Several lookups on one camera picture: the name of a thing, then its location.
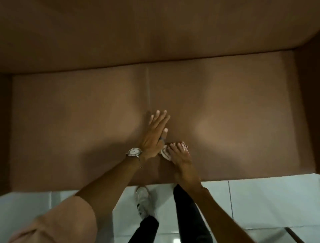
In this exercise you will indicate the silver wristwatch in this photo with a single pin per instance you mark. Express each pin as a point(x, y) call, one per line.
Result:
point(133, 152)

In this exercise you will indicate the white cleaning cloth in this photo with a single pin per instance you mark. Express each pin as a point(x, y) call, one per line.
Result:
point(165, 153)

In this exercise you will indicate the white sneaker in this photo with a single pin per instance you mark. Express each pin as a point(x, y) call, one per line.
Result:
point(144, 200)

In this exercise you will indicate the person's right fingers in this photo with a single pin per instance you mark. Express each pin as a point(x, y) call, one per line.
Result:
point(178, 146)

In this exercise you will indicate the person's left forearm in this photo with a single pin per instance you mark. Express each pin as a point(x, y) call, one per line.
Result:
point(112, 177)

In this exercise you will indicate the person's right forearm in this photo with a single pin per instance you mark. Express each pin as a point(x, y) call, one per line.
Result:
point(215, 215)

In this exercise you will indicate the person's left hand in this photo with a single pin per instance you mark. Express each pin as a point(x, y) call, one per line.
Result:
point(152, 140)

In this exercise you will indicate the person's left thumb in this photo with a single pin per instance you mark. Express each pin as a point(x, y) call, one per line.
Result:
point(163, 135)

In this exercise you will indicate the brown leather sofa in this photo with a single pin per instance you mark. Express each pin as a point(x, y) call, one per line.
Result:
point(225, 105)

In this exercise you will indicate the black trousers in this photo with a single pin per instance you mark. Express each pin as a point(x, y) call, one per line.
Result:
point(187, 215)

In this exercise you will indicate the person's left middle finger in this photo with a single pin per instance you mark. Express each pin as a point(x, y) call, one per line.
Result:
point(161, 117)

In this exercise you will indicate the person's right hand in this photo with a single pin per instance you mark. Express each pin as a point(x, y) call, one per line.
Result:
point(182, 162)

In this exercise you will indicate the person's left little finger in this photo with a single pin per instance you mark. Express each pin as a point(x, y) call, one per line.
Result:
point(151, 120)

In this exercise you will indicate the brown wooden furniture edge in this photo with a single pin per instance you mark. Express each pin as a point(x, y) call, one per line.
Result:
point(295, 236)

